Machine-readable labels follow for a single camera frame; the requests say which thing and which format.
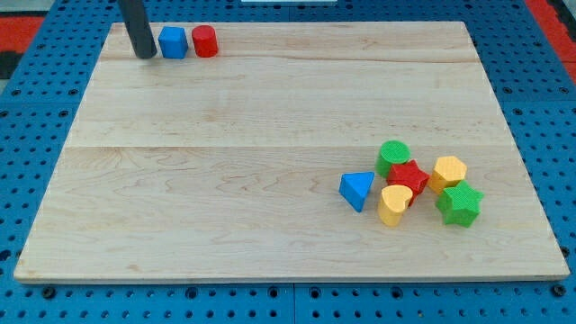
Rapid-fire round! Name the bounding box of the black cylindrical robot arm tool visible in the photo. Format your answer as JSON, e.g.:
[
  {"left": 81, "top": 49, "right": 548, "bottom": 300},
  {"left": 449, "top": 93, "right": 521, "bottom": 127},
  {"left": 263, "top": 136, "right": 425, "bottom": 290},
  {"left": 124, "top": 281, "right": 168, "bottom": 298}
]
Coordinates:
[{"left": 118, "top": 0, "right": 158, "bottom": 59}]

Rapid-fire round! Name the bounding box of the light wooden board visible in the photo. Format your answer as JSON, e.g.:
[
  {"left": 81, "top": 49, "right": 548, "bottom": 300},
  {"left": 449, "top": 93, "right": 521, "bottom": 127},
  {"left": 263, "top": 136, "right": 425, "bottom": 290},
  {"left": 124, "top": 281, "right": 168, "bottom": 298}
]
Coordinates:
[{"left": 13, "top": 22, "right": 570, "bottom": 284}]

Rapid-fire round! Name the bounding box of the blue triangle block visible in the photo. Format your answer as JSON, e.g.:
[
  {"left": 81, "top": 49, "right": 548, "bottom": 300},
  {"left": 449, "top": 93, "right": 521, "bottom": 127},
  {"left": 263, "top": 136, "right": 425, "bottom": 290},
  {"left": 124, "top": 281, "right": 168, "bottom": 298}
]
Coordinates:
[{"left": 338, "top": 172, "right": 374, "bottom": 212}]

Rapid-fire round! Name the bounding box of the green cylinder block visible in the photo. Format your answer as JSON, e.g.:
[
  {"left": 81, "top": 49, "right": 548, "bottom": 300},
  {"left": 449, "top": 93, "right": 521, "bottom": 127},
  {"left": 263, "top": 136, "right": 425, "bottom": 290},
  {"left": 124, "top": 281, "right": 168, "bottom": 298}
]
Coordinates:
[{"left": 374, "top": 139, "right": 411, "bottom": 178}]

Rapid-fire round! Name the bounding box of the yellow heart block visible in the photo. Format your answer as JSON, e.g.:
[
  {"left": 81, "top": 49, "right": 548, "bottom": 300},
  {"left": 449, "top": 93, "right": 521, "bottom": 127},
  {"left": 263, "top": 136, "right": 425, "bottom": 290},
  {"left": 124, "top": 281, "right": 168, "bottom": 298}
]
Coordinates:
[{"left": 377, "top": 184, "right": 413, "bottom": 227}]

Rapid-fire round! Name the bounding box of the red star block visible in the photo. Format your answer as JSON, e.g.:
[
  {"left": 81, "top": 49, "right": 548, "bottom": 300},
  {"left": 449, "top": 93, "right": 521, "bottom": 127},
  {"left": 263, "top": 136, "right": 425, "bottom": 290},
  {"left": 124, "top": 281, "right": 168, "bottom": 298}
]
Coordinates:
[{"left": 386, "top": 160, "right": 430, "bottom": 206}]

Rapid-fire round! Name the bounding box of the red cylinder block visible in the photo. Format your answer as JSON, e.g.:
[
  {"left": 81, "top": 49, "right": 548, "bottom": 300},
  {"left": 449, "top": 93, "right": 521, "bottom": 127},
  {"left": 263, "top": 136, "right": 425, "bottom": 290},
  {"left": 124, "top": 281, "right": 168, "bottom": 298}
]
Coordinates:
[{"left": 192, "top": 24, "right": 219, "bottom": 58}]

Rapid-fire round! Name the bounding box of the yellow hexagon block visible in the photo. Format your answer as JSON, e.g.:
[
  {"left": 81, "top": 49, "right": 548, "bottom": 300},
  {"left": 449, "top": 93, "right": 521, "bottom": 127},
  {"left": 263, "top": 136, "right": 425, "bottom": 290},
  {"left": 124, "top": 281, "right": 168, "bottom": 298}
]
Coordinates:
[{"left": 427, "top": 156, "right": 467, "bottom": 194}]

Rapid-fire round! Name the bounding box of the blue cube block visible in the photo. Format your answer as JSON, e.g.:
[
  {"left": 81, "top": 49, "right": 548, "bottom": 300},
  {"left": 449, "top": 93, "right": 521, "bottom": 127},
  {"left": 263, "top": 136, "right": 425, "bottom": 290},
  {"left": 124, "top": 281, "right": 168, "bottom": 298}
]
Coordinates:
[{"left": 158, "top": 26, "right": 188, "bottom": 59}]

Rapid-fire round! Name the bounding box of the green star block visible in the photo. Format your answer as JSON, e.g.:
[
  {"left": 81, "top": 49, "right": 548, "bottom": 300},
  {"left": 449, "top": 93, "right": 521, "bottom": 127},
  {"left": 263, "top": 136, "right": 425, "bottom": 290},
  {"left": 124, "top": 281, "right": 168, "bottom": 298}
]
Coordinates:
[{"left": 436, "top": 180, "right": 484, "bottom": 228}]

